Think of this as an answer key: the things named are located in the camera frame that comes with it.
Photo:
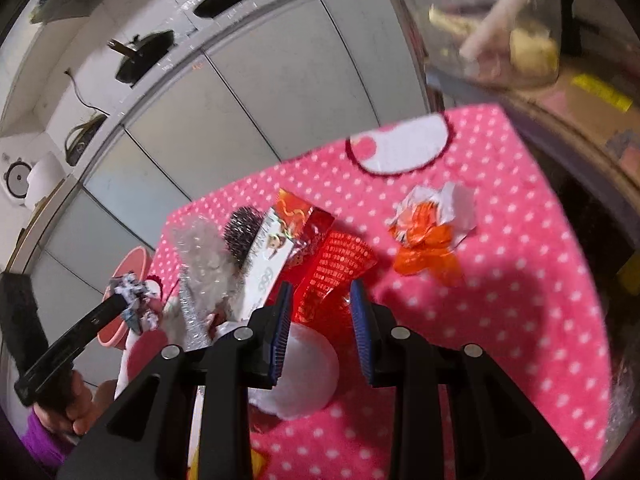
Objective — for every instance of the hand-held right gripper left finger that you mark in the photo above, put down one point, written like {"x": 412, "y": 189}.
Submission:
{"x": 280, "y": 345}

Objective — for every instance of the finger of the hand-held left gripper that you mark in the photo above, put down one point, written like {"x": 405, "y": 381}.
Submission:
{"x": 107, "y": 315}

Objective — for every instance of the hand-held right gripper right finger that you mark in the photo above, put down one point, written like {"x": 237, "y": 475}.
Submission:
{"x": 360, "y": 340}

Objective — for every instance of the pink plastic bin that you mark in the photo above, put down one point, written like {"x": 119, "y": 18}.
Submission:
{"x": 132, "y": 265}

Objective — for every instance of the red printed wrapper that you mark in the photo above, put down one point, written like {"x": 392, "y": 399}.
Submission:
{"x": 335, "y": 265}

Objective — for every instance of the red and white carton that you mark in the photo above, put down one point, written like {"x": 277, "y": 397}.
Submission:
{"x": 265, "y": 260}

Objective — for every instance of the steel wool scourer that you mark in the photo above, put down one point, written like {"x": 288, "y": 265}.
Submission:
{"x": 242, "y": 230}

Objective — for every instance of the person's left forearm purple sleeve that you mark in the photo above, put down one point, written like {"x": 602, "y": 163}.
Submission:
{"x": 45, "y": 445}

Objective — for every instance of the person's left hand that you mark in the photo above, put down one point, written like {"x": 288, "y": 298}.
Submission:
{"x": 82, "y": 410}

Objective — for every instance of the person's bare leg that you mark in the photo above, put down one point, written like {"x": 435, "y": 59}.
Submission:
{"x": 106, "y": 395}

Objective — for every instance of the silver foil strip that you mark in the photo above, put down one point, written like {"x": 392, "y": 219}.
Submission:
{"x": 192, "y": 315}

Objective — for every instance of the wooden board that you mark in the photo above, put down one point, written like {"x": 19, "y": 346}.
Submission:
{"x": 45, "y": 220}

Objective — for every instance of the clear crumpled plastic wrapper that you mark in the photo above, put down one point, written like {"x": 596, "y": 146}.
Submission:
{"x": 205, "y": 255}

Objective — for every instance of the white rice cooker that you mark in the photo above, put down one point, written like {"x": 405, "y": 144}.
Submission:
{"x": 35, "y": 180}

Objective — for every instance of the pink polka dot blanket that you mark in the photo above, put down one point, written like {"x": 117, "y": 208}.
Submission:
{"x": 500, "y": 285}

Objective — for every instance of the white kitchen counter cabinet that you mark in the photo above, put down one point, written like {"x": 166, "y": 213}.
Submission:
{"x": 250, "y": 85}

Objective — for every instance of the clear container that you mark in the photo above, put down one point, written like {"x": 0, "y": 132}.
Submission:
{"x": 450, "y": 55}

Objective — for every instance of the white stick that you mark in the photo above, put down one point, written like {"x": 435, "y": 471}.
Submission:
{"x": 500, "y": 10}

